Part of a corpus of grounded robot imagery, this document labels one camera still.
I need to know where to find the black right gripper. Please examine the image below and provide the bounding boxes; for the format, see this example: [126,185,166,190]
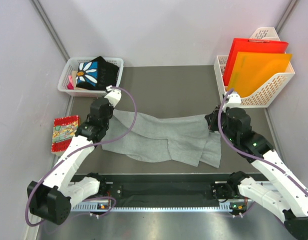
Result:
[205,105,238,144]

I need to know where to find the grey t shirt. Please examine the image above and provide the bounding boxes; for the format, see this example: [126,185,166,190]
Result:
[102,110,221,168]

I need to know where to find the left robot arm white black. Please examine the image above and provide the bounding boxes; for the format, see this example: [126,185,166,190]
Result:
[25,95,120,226]

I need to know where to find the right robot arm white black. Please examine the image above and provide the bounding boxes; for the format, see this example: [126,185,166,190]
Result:
[205,106,308,240]

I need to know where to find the black daisy print t shirt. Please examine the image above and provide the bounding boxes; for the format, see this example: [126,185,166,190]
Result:
[76,56,119,91]

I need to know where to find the pink beige folded cloths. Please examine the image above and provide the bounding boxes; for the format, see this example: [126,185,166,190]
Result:
[67,70,77,90]

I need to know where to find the red green patterned book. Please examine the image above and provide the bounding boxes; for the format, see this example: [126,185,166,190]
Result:
[51,115,80,156]

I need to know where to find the orange folder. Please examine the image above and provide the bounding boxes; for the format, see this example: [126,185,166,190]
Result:
[228,53,293,98]

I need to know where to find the red folder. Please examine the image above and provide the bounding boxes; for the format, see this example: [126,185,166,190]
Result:
[223,38,289,87]

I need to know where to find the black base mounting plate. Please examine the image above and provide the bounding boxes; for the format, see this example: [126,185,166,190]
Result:
[68,173,258,208]

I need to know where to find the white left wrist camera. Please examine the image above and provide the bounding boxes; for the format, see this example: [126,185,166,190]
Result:
[104,85,122,108]

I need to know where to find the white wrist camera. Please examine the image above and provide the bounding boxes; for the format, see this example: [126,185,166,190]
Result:
[104,85,122,108]
[221,91,242,112]

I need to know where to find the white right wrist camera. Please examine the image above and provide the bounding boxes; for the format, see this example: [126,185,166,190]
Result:
[221,91,242,112]

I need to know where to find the grey slotted cable duct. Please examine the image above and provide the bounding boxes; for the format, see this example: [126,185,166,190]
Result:
[71,200,233,213]

